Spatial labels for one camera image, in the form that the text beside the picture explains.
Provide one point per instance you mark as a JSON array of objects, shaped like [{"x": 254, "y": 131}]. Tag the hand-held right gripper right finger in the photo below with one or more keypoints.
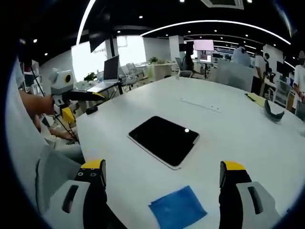
[{"x": 247, "y": 200}]

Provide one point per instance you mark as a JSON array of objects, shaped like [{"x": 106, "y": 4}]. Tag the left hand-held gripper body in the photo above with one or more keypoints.
[{"x": 60, "y": 82}]

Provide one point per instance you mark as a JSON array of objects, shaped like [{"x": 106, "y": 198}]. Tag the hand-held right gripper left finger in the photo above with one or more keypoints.
[{"x": 78, "y": 202}]

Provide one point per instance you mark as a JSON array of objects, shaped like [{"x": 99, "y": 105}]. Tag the blue cleaning cloth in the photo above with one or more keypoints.
[{"x": 178, "y": 208}]

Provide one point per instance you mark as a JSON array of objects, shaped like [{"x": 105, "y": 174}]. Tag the black tablet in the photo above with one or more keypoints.
[{"x": 164, "y": 140}]

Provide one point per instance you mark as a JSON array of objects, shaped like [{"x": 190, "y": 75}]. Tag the small black object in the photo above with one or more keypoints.
[{"x": 92, "y": 110}]

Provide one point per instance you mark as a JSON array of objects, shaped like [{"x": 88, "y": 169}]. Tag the green potted plant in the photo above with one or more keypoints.
[
  {"x": 153, "y": 60},
  {"x": 90, "y": 77}
]

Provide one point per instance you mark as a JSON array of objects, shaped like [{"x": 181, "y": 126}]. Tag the open laptop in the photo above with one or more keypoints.
[{"x": 110, "y": 71}]

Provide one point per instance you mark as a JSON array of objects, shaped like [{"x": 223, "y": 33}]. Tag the person's white shirt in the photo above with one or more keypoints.
[{"x": 26, "y": 143}]

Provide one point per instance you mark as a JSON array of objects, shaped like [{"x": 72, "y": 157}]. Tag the dark grey curved object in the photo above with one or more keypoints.
[{"x": 271, "y": 112}]

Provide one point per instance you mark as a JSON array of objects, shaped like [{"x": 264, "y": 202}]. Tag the grey office chair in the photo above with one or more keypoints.
[{"x": 183, "y": 70}]

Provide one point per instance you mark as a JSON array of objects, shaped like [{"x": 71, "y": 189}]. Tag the white office chair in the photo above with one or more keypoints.
[{"x": 283, "y": 91}]

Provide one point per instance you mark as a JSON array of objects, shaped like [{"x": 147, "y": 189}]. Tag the grey desk partition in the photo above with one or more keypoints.
[{"x": 234, "y": 75}]

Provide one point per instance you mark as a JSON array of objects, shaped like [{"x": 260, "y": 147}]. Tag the pink display screen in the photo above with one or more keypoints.
[{"x": 203, "y": 45}]

